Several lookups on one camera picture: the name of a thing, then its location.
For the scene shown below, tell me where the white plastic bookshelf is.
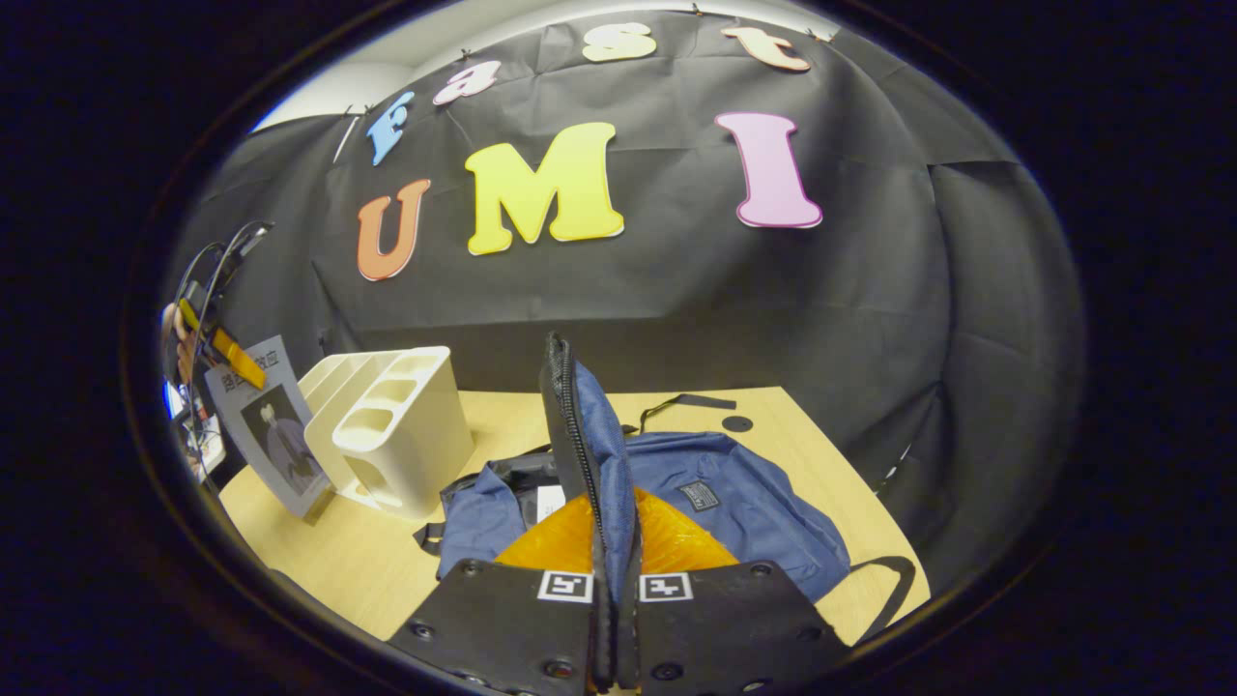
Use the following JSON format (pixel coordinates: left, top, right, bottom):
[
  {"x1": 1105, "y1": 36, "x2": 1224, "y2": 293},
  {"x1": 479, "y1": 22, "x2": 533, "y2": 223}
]
[{"x1": 295, "y1": 346, "x2": 476, "y2": 521}]

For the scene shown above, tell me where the black cable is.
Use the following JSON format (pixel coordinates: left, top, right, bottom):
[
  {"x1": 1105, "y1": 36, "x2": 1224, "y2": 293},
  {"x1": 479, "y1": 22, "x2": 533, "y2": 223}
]
[{"x1": 174, "y1": 220, "x2": 276, "y2": 465}]

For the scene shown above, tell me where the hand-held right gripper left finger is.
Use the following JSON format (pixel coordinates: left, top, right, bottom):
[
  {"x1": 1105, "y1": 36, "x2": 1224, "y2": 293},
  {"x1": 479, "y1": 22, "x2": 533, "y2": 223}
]
[{"x1": 388, "y1": 493, "x2": 615, "y2": 696}]

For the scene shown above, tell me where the grey book with portrait cover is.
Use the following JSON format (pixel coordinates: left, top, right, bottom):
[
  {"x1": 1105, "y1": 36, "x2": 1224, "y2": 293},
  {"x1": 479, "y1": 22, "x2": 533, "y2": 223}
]
[{"x1": 204, "y1": 334, "x2": 335, "y2": 524}]

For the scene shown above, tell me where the blue schoolbag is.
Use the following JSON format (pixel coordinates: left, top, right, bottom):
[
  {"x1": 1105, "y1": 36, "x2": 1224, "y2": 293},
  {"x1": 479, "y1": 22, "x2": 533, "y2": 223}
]
[{"x1": 416, "y1": 333, "x2": 917, "y2": 644}]

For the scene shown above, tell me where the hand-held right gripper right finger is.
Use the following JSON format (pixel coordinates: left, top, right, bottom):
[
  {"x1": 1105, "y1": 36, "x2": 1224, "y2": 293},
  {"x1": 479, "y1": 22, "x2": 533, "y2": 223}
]
[{"x1": 618, "y1": 486, "x2": 851, "y2": 692}]

